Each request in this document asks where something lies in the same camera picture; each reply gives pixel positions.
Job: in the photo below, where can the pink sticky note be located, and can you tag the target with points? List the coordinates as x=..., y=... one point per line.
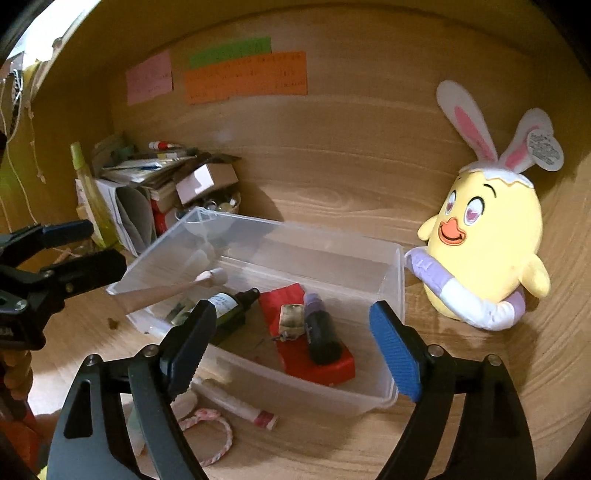
x=150, y=77

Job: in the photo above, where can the red pouch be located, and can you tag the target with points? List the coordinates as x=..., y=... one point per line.
x=300, y=362

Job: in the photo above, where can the clear plastic storage box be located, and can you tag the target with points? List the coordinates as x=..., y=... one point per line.
x=323, y=272

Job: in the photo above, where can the black bottle with purple cap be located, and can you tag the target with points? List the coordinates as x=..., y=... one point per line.
x=321, y=334

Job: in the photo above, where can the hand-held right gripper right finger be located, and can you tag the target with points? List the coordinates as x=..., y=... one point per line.
x=397, y=350

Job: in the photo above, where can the green sticky note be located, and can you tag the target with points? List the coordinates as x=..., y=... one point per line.
x=231, y=50

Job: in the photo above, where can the small white cardboard box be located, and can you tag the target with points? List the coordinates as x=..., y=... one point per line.
x=205, y=182

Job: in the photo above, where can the red book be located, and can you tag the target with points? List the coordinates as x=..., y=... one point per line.
x=161, y=221

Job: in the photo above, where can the white paper carton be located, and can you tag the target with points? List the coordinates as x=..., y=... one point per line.
x=129, y=217

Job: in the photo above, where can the yellow chick plush toy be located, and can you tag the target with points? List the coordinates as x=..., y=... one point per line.
x=489, y=230

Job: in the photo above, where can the clear glass bowl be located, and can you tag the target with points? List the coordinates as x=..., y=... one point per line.
x=207, y=224

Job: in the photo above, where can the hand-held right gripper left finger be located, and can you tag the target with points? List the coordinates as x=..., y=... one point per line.
x=187, y=350

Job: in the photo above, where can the orange sticky note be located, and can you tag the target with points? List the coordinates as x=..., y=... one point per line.
x=244, y=81

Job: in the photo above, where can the olive green bottle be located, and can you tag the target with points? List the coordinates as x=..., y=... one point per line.
x=231, y=314

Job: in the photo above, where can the white tube with red cap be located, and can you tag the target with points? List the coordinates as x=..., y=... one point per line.
x=240, y=406

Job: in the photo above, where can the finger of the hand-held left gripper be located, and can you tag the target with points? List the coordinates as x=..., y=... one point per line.
x=87, y=272
x=64, y=231

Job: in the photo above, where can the red white marker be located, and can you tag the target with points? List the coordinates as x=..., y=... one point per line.
x=164, y=145

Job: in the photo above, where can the yellow-green spray bottle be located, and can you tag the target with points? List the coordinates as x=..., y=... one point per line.
x=92, y=203

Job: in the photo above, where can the stack of books and papers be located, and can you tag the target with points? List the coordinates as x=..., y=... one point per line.
x=138, y=168

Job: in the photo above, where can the light green tube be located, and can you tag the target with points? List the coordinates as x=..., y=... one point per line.
x=135, y=429

